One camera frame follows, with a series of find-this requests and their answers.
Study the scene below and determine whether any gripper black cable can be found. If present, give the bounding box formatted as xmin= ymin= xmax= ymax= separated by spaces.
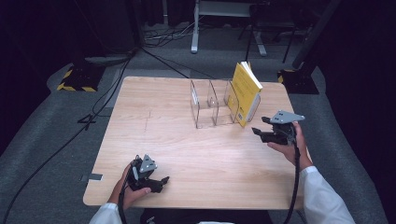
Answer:
xmin=117 ymin=172 xmax=130 ymax=224
xmin=282 ymin=124 xmax=302 ymax=224

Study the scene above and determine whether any long black floor cable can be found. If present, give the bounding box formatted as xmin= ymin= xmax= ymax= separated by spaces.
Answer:
xmin=0 ymin=49 xmax=138 ymax=220

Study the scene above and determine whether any clear acrylic book holder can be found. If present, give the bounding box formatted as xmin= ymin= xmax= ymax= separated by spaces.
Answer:
xmin=189 ymin=78 xmax=243 ymax=130

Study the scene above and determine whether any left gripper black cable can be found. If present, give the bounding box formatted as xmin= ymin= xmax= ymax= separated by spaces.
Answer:
xmin=117 ymin=172 xmax=130 ymax=224

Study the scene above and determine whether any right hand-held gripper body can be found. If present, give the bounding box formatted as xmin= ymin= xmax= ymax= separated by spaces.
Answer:
xmin=261 ymin=109 xmax=306 ymax=147

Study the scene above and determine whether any white metal desk frame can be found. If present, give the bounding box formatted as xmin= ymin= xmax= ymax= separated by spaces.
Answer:
xmin=190 ymin=0 xmax=269 ymax=57

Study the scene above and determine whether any black chair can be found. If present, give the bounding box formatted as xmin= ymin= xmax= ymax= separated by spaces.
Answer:
xmin=237 ymin=2 xmax=313 ymax=64

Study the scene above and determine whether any yellow book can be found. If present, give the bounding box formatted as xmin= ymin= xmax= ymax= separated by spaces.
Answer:
xmin=226 ymin=61 xmax=264 ymax=128

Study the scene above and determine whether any thin black floor cable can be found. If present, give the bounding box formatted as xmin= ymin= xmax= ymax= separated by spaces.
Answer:
xmin=139 ymin=46 xmax=217 ymax=79

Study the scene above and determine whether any bundle of floor cables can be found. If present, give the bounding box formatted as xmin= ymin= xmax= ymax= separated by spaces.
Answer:
xmin=142 ymin=18 xmax=202 ymax=49

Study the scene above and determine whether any black yellow striped stand base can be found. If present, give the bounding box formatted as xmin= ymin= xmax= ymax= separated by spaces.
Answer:
xmin=276 ymin=68 xmax=320 ymax=95
xmin=56 ymin=63 xmax=106 ymax=93

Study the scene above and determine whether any person's left hand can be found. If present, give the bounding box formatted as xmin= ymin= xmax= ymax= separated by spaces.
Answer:
xmin=107 ymin=162 xmax=152 ymax=210

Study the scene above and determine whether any dark slanted stand pole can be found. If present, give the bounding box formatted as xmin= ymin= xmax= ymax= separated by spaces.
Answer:
xmin=291 ymin=0 xmax=343 ymax=70

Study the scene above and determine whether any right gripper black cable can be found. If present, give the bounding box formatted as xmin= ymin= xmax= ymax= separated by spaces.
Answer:
xmin=282 ymin=124 xmax=302 ymax=224

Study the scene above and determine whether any grey tape strip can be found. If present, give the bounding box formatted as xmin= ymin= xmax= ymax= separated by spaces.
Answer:
xmin=80 ymin=173 xmax=104 ymax=183

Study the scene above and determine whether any person's right hand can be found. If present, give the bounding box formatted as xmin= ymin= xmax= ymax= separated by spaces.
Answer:
xmin=266 ymin=120 xmax=314 ymax=171

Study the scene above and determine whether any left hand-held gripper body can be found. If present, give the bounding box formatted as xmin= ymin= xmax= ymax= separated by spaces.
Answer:
xmin=125 ymin=153 xmax=161 ymax=192

